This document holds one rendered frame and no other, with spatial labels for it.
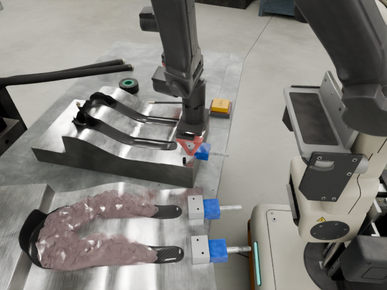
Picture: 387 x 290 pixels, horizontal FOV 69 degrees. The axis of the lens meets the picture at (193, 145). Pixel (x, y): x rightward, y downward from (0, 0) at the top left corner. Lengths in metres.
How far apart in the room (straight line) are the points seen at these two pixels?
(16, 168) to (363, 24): 0.94
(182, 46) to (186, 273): 0.45
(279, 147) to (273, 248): 1.01
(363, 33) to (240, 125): 1.99
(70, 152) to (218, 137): 0.47
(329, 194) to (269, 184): 1.20
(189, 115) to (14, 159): 0.61
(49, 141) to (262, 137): 1.61
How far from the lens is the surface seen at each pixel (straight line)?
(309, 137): 0.67
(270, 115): 2.47
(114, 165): 0.85
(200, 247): 0.64
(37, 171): 0.99
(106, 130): 0.87
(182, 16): 0.44
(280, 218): 1.44
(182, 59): 0.53
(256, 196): 1.84
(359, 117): 0.44
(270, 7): 4.53
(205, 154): 0.78
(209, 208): 0.70
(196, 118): 0.69
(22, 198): 0.78
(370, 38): 0.37
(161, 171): 0.80
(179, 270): 0.65
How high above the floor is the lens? 1.45
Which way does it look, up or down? 44 degrees down
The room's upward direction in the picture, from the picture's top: straight up
